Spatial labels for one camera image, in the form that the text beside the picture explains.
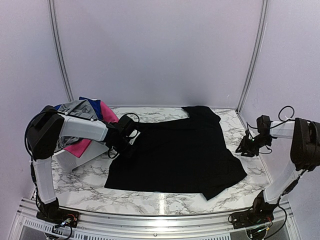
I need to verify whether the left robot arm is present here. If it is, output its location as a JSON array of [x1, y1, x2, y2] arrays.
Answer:
[[24, 105, 137, 223]]

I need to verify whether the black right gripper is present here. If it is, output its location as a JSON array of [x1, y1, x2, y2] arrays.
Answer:
[[235, 134, 272, 157]]

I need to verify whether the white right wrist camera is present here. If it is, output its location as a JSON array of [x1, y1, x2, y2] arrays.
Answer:
[[256, 115, 272, 135]]

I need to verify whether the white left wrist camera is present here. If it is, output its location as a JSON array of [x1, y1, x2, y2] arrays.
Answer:
[[117, 115, 136, 136]]

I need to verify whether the aluminium front frame rail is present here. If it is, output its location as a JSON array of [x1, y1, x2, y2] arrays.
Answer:
[[8, 198, 301, 240]]

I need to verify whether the right aluminium corner post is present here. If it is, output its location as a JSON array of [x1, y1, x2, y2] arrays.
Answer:
[[237, 0, 269, 111]]

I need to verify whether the left aluminium corner post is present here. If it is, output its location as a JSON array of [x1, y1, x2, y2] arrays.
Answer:
[[47, 0, 75, 101]]

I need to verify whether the grey garment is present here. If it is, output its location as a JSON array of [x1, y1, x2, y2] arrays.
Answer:
[[54, 98, 101, 152]]

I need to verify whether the black t-shirt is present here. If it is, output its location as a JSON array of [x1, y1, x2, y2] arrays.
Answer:
[[104, 106, 247, 200]]

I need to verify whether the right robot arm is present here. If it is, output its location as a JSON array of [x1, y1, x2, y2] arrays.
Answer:
[[235, 115, 320, 224]]

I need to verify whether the white plastic laundry basket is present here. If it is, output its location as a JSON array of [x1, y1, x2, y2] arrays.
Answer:
[[52, 139, 109, 173]]

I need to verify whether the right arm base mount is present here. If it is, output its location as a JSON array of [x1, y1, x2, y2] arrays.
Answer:
[[228, 210, 274, 229]]

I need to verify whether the aluminium corner post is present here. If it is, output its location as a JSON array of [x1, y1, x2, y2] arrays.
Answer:
[[237, 0, 269, 111], [47, 0, 75, 101]]

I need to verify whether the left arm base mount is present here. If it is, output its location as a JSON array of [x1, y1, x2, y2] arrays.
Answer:
[[36, 208, 80, 228]]

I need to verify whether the blue garment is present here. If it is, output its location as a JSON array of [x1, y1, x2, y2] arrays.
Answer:
[[54, 97, 103, 120]]

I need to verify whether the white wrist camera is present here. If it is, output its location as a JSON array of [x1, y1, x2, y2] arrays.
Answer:
[[117, 115, 136, 136], [256, 115, 272, 135]]

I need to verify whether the pink garment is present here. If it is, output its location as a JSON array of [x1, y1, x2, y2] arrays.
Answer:
[[58, 101, 119, 142]]

